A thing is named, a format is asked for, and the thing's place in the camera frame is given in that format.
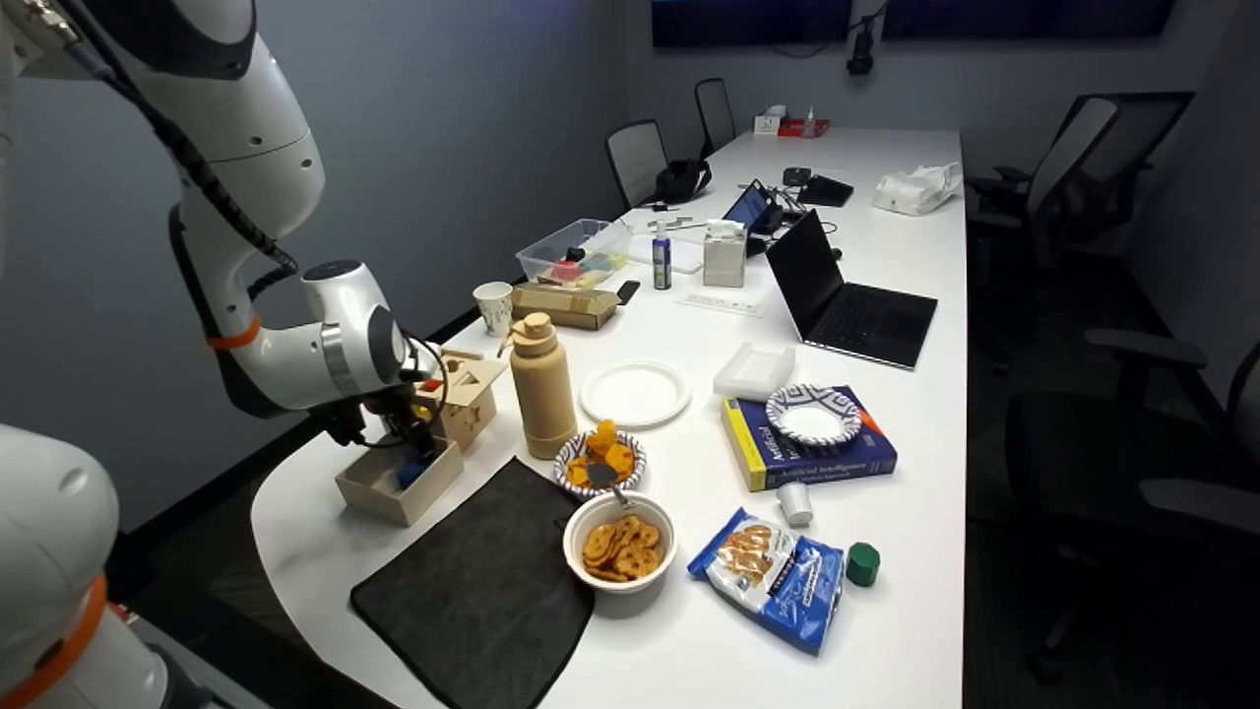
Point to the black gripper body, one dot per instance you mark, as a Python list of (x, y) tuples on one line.
[(359, 420)]

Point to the long blue block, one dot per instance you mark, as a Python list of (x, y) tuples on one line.
[(426, 463)]

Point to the small blue cube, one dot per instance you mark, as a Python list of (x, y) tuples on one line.
[(410, 479)]

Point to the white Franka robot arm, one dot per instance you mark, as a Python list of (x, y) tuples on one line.
[(263, 133)]

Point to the open wooden tray box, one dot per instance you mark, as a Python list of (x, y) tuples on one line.
[(374, 508)]

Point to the tan wooden block box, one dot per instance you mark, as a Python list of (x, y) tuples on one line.
[(566, 305)]

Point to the white carton box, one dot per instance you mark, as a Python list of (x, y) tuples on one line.
[(725, 259)]

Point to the small white box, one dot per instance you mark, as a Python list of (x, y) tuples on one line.
[(768, 125)]

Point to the tan thermos bottle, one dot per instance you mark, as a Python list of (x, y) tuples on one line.
[(540, 396)]

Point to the paper cup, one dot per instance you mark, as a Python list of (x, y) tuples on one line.
[(495, 311)]

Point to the black cloth mat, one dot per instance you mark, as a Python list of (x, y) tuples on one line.
[(487, 592)]

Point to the patterned bowl with fruit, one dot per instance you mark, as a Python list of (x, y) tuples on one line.
[(602, 459)]

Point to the dark spoon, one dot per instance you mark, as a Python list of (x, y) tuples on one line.
[(608, 479)]

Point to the plain white plate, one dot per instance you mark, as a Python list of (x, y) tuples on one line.
[(636, 396)]

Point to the white bowl with chips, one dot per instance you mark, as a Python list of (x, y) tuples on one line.
[(620, 551)]

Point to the clear plastic bin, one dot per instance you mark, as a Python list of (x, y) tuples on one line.
[(566, 248)]

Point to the black phone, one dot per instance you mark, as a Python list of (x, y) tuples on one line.
[(628, 294)]

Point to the slim drink can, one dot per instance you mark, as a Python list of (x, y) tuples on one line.
[(662, 262)]

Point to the white plastic food container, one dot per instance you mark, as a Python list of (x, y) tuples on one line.
[(752, 371)]

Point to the grey office chair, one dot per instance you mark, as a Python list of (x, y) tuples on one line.
[(713, 112), (636, 160)]

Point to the black bag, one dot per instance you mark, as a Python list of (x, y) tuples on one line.
[(682, 182)]

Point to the small white container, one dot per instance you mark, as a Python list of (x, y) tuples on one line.
[(796, 508)]

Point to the blue snack bag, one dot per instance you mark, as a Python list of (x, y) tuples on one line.
[(775, 577)]

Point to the blue and yellow book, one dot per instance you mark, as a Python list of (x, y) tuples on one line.
[(813, 463)]

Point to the tablet with blue screen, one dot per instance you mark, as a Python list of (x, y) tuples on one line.
[(752, 206)]

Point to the black laptop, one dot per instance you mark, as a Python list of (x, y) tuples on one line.
[(851, 317)]

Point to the small green cap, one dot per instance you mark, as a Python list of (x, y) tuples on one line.
[(865, 567)]

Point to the black pouch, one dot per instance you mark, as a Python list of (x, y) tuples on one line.
[(823, 191)]

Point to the flat red item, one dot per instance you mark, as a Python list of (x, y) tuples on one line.
[(806, 129)]

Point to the white plastic bag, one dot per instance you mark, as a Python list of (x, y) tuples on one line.
[(914, 187)]

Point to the office chair with mesh back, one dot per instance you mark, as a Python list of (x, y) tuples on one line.
[(1087, 153)]

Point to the black office chair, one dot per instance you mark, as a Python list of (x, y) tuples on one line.
[(1182, 488)]

